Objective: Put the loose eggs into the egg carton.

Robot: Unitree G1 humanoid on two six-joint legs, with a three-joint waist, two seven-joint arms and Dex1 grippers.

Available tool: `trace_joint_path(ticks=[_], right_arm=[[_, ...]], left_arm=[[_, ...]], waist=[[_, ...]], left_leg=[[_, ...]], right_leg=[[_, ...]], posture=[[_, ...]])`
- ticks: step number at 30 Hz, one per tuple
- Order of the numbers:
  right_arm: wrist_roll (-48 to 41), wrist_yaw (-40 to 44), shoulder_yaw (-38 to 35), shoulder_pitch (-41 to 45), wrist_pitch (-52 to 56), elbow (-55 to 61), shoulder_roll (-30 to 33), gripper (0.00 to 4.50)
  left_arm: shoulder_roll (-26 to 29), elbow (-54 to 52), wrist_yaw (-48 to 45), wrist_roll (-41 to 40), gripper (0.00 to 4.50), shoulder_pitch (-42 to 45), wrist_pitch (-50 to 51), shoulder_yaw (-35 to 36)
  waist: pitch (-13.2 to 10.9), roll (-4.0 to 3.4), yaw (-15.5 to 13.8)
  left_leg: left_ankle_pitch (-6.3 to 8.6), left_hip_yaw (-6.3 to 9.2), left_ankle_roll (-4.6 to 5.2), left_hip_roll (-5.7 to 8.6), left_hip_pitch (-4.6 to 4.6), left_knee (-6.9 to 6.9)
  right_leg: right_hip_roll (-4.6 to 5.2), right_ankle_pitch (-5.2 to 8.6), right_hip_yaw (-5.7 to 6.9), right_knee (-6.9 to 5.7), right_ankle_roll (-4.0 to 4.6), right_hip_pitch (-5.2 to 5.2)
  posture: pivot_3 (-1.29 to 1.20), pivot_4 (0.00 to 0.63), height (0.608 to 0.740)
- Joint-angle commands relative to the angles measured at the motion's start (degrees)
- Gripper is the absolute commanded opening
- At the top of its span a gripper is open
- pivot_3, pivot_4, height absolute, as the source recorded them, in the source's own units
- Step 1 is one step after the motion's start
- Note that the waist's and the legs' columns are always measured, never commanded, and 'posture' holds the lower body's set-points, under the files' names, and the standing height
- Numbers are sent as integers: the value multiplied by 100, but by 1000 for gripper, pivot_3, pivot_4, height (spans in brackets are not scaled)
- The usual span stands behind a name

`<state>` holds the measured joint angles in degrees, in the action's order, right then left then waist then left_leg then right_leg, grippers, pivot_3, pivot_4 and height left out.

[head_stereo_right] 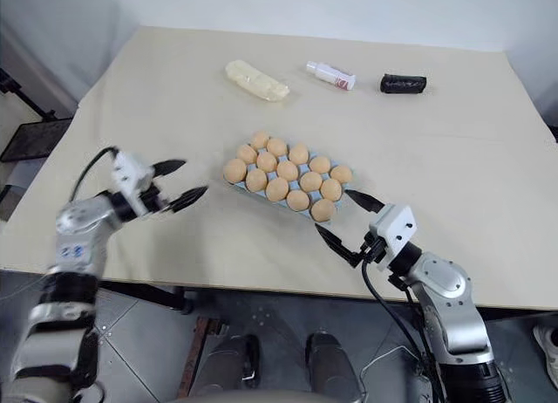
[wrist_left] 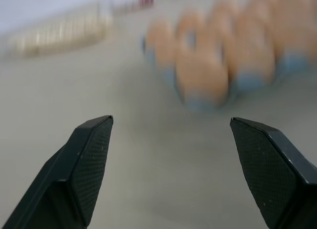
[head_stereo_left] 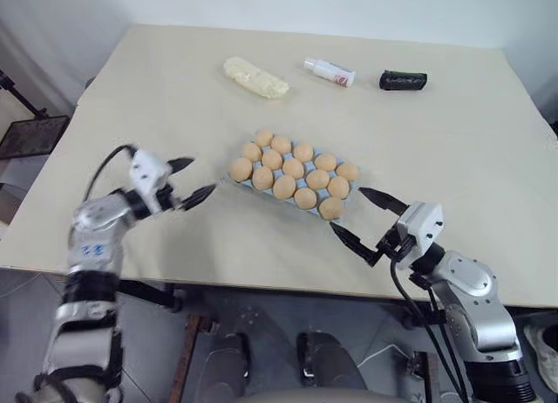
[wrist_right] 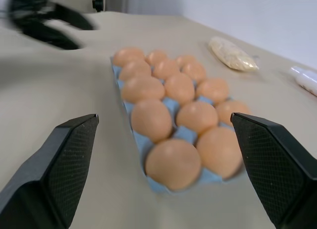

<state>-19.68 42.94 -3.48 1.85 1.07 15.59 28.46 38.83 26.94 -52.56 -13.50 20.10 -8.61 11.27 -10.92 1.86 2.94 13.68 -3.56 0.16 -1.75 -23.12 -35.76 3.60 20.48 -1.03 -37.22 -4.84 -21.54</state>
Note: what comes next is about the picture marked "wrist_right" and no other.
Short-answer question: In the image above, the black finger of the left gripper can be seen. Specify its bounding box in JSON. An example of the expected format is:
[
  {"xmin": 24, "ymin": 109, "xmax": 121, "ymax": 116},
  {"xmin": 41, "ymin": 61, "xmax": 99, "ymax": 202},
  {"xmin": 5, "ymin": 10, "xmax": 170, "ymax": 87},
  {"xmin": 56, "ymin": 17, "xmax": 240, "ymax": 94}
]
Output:
[
  {"xmin": 51, "ymin": 2, "xmax": 97, "ymax": 31},
  {"xmin": 23, "ymin": 20, "xmax": 83, "ymax": 51}
]

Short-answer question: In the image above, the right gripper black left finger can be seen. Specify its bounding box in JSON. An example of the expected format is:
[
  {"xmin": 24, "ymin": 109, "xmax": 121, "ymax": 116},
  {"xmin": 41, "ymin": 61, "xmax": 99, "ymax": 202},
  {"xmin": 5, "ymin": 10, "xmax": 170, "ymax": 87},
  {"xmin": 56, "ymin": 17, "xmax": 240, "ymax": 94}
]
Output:
[{"xmin": 0, "ymin": 113, "xmax": 100, "ymax": 229}]

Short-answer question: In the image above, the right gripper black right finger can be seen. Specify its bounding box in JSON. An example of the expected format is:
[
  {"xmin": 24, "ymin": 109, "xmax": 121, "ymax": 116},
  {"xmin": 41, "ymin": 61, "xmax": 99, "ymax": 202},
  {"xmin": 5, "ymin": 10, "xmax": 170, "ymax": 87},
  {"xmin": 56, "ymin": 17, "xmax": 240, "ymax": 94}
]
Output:
[{"xmin": 230, "ymin": 112, "xmax": 317, "ymax": 229}]

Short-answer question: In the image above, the brown egg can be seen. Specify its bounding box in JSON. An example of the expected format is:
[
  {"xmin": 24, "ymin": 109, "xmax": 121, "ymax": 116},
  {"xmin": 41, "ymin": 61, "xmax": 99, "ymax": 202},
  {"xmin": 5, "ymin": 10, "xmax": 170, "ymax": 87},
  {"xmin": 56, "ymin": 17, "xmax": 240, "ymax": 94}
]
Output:
[
  {"xmin": 215, "ymin": 100, "xmax": 251, "ymax": 127},
  {"xmin": 163, "ymin": 72, "xmax": 196, "ymax": 106},
  {"xmin": 145, "ymin": 49, "xmax": 169, "ymax": 65},
  {"xmin": 121, "ymin": 76, "xmax": 166, "ymax": 104},
  {"xmin": 112, "ymin": 47, "xmax": 146, "ymax": 67},
  {"xmin": 130, "ymin": 99, "xmax": 173, "ymax": 143},
  {"xmin": 175, "ymin": 101, "xmax": 219, "ymax": 136},
  {"xmin": 181, "ymin": 62, "xmax": 207, "ymax": 84},
  {"xmin": 118, "ymin": 60, "xmax": 152, "ymax": 81},
  {"xmin": 196, "ymin": 77, "xmax": 230, "ymax": 103},
  {"xmin": 145, "ymin": 138, "xmax": 202, "ymax": 191},
  {"xmin": 176, "ymin": 55, "xmax": 198, "ymax": 67},
  {"xmin": 152, "ymin": 59, "xmax": 181, "ymax": 80},
  {"xmin": 196, "ymin": 126, "xmax": 245, "ymax": 179}
]

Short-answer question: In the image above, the blue egg carton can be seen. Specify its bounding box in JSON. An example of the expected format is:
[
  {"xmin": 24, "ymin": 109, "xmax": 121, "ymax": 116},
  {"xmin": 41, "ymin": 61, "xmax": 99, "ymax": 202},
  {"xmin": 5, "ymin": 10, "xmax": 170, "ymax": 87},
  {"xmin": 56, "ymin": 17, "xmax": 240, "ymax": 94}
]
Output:
[{"xmin": 109, "ymin": 54, "xmax": 251, "ymax": 196}]

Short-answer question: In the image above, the black clamp knob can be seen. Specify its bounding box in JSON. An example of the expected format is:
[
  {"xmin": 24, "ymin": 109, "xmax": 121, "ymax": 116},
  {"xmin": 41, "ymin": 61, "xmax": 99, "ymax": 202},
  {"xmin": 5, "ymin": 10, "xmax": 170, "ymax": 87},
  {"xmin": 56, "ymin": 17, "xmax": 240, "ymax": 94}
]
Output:
[{"xmin": 92, "ymin": 0, "xmax": 104, "ymax": 13}]

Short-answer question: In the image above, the white plastic bottle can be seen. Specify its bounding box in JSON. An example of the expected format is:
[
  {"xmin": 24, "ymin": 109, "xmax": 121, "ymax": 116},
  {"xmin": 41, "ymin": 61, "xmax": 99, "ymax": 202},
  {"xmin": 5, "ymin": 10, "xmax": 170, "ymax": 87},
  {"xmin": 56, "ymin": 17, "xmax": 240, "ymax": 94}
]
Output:
[{"xmin": 288, "ymin": 65, "xmax": 317, "ymax": 98}]

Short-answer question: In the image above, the clear bag of beige grains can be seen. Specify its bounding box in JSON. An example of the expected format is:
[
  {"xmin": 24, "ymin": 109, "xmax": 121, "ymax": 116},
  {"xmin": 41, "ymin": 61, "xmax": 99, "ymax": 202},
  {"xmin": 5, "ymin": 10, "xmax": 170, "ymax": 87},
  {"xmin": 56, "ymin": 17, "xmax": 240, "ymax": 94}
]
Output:
[{"xmin": 208, "ymin": 36, "xmax": 260, "ymax": 71}]

